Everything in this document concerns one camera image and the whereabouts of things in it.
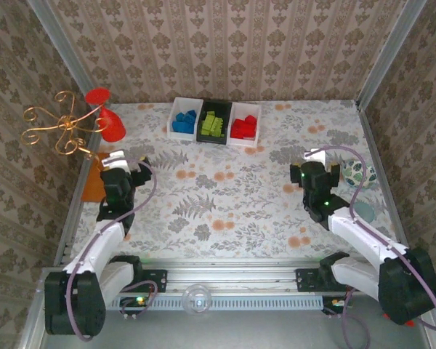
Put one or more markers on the aluminum extrusion rail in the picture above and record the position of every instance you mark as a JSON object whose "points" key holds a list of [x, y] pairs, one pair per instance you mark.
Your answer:
{"points": [[232, 278]]}

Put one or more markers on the aluminum table side rail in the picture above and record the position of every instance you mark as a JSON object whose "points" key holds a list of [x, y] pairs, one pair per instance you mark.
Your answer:
{"points": [[378, 145], [74, 196]]}

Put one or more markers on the red plastic goblet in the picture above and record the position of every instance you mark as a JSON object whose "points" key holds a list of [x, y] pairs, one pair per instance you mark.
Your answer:
{"points": [[110, 125]]}

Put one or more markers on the aluminum frame post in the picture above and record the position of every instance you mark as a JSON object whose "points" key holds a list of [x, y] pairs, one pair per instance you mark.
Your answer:
{"points": [[63, 47], [388, 47]]}

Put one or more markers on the small black controller board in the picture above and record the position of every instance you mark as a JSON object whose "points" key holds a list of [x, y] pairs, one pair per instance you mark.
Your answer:
{"points": [[134, 302], [334, 302]]}

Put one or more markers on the clear plastic dome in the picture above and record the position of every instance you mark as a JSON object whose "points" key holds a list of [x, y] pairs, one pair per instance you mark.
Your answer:
{"points": [[197, 299]]}

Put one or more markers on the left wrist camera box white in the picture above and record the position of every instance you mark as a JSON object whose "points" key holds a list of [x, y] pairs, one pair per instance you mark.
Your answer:
{"points": [[116, 160]]}

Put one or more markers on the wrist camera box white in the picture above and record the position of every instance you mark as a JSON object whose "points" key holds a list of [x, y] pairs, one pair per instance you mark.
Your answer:
{"points": [[116, 160], [316, 156]]}

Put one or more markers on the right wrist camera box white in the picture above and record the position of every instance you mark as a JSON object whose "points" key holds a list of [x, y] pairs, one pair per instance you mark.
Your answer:
{"points": [[316, 156]]}

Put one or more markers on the orange wooden block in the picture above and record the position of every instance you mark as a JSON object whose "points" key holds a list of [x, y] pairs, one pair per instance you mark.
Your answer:
{"points": [[94, 185]]}

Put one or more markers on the white plastic bin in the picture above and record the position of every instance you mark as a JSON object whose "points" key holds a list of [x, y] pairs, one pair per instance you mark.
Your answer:
{"points": [[170, 109], [258, 112]]}

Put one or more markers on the red lego brick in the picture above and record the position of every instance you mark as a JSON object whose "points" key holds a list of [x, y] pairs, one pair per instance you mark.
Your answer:
{"points": [[250, 132], [251, 120], [239, 128]]}

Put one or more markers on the black plastic bin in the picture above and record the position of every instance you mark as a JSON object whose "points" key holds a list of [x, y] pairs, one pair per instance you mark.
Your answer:
{"points": [[223, 107]]}

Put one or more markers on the green lego brick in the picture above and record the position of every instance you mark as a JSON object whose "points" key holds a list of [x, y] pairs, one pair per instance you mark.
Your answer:
{"points": [[218, 126], [206, 127], [209, 115]]}

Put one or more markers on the teal round dish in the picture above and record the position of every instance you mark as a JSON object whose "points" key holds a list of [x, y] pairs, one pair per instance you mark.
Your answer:
{"points": [[364, 212]]}

